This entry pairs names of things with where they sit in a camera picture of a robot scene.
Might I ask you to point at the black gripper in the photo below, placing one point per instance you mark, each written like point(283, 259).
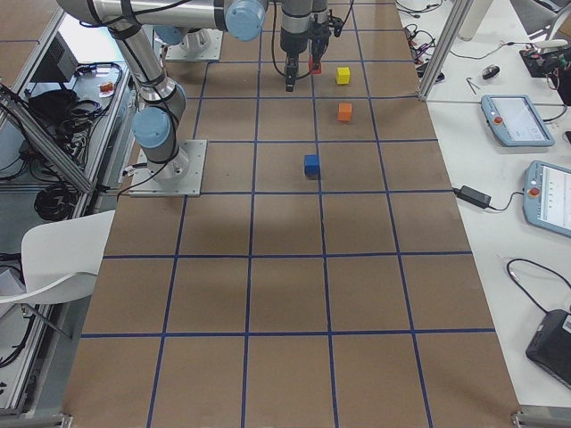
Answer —
point(318, 37)
point(293, 48)

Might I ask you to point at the red wooden block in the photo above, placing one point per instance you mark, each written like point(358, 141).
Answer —
point(314, 66)

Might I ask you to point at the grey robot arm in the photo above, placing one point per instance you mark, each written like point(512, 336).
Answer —
point(244, 20)
point(155, 126)

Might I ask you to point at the yellow wooden block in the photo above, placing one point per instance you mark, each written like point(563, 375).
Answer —
point(343, 76)

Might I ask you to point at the orange wooden block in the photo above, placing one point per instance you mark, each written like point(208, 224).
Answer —
point(344, 112)

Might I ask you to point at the blue wooden block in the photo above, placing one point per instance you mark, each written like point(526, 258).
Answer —
point(311, 166)

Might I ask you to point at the black power brick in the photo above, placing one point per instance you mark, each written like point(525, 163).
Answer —
point(472, 196)

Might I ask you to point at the upper teach pendant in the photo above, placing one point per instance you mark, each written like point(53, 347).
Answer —
point(515, 122)

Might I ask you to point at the teach pendant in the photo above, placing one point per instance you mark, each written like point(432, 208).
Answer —
point(515, 122)
point(546, 202)

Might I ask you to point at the brown paper table cover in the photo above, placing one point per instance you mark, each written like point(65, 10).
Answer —
point(274, 300)

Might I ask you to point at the lower teach pendant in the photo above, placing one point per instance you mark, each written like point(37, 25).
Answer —
point(546, 202)

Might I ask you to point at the white chair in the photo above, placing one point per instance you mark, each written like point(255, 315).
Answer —
point(61, 260)

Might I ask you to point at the black tablet device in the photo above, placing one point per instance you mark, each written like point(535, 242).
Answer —
point(549, 349)

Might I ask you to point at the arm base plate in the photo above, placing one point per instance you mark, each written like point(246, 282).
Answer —
point(181, 176)
point(203, 45)

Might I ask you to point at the aluminium frame post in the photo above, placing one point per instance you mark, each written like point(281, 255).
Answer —
point(451, 28)

